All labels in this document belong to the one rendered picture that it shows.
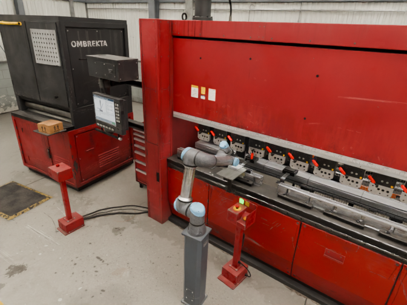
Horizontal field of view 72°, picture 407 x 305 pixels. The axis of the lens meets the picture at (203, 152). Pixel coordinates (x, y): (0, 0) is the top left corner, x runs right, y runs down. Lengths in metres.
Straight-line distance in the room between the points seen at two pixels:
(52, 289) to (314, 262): 2.36
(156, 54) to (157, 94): 0.37
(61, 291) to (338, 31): 3.09
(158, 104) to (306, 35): 1.51
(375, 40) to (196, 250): 1.90
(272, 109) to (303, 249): 1.25
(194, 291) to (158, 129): 1.59
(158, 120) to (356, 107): 1.81
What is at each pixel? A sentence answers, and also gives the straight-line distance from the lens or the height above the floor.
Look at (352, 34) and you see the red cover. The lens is 2.20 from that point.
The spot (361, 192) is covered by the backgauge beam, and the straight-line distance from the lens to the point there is 2.81.
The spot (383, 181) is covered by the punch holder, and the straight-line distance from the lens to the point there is 2.37.
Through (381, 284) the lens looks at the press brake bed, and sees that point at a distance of 2.70.
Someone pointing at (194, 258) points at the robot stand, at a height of 0.57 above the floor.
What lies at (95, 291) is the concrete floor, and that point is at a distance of 3.01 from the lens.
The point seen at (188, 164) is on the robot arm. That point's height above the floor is 1.31.
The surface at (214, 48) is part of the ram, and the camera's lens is 2.66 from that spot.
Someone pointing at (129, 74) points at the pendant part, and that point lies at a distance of 2.82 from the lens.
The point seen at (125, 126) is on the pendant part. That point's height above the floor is 1.32.
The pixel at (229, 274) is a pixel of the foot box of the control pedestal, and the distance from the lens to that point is 2.93.
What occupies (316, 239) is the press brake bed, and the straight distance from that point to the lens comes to 2.61.
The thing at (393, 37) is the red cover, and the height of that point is 2.23.
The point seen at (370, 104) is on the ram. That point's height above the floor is 1.81.
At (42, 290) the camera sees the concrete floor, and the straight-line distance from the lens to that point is 3.19.
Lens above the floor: 2.23
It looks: 24 degrees down
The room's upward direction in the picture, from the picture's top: 2 degrees clockwise
